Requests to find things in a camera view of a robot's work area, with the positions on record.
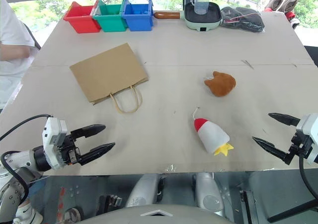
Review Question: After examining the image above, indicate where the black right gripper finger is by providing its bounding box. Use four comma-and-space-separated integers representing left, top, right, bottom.
268, 112, 302, 128
251, 136, 294, 166

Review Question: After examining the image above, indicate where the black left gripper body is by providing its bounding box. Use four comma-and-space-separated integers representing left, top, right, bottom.
59, 131, 81, 166

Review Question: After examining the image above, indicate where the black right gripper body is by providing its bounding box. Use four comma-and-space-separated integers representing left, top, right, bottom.
288, 132, 310, 158

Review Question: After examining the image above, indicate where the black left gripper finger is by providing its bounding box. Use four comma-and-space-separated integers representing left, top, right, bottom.
79, 142, 116, 166
71, 124, 106, 141

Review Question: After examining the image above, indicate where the silver left robot leg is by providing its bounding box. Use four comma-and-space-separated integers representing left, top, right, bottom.
125, 173, 166, 208

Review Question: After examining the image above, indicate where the silver robot leg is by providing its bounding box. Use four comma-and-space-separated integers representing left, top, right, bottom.
125, 173, 166, 208
194, 172, 225, 213

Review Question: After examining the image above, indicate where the white red rocket plush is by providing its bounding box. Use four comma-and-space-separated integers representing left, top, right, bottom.
191, 106, 235, 157

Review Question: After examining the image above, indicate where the white sneaker with black logo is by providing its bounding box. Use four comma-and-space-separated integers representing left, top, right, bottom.
12, 201, 44, 224

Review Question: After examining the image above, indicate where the brown plush toy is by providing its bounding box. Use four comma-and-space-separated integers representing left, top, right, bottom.
204, 71, 237, 97

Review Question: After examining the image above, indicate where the silver right robot leg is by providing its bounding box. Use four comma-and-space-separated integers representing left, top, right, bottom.
194, 172, 225, 213

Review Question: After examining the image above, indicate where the grey robot torso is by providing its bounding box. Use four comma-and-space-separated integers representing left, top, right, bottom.
79, 204, 235, 224

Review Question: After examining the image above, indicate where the black item in plastic wrap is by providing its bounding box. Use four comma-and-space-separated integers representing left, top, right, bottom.
220, 6, 265, 33

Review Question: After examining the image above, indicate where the red plastic bin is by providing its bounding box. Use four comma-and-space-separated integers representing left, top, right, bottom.
63, 1, 101, 34

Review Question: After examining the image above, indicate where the green plastic bin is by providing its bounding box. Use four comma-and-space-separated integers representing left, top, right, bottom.
92, 0, 128, 33

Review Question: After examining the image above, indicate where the blue plastic bin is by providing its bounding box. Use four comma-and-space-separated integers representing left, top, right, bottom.
121, 0, 154, 32

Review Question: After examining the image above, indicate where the person in white shirt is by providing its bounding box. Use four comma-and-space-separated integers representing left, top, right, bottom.
0, 0, 38, 110

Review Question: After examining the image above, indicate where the clear plastic measuring cup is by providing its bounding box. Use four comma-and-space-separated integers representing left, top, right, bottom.
190, 0, 215, 15

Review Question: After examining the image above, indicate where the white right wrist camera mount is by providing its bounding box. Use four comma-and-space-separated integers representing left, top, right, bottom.
295, 113, 318, 165

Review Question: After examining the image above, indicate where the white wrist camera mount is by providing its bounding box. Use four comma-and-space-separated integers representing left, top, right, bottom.
41, 117, 68, 170
295, 113, 318, 165

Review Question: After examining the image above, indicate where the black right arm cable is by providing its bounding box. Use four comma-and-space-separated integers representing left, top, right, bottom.
298, 154, 318, 200

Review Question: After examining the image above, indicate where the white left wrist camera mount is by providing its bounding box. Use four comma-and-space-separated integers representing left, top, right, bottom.
41, 117, 68, 170

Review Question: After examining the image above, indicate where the black metal bracket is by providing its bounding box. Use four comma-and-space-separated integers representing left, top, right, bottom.
96, 194, 123, 217

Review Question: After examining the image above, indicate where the brown paper bag with handles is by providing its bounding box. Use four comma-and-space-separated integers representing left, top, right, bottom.
69, 42, 150, 114

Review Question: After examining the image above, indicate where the green electric pan brown handle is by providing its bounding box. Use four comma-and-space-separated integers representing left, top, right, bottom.
154, 1, 223, 32

